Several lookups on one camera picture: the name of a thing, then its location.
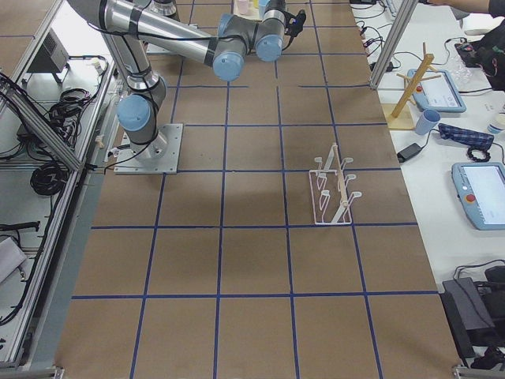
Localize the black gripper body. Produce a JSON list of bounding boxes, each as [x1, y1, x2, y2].
[[283, 9, 306, 36]]

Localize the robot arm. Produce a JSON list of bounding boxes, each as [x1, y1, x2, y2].
[[70, 1, 306, 174], [150, 0, 177, 17]]

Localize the blue plastic cup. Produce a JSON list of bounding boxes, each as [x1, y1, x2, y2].
[[258, 0, 269, 11]]

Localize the pink plastic cup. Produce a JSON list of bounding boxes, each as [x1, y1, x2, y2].
[[235, 0, 249, 15]]

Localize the blue cup on desk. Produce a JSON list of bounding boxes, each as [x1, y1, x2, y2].
[[414, 109, 441, 135]]

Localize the cream plastic tray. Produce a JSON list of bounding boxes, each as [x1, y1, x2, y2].
[[233, 0, 260, 21]]

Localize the wooden mug tree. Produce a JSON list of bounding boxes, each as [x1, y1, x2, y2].
[[381, 43, 441, 130]]

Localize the teach pendant tablet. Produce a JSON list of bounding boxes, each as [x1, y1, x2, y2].
[[413, 69, 466, 113], [451, 162, 504, 231]]

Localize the black power adapter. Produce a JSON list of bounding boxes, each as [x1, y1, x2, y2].
[[397, 143, 423, 163]]

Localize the white wire cup rack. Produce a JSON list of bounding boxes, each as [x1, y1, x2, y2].
[[309, 143, 362, 226]]

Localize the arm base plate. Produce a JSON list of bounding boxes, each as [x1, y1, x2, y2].
[[113, 123, 184, 174]]

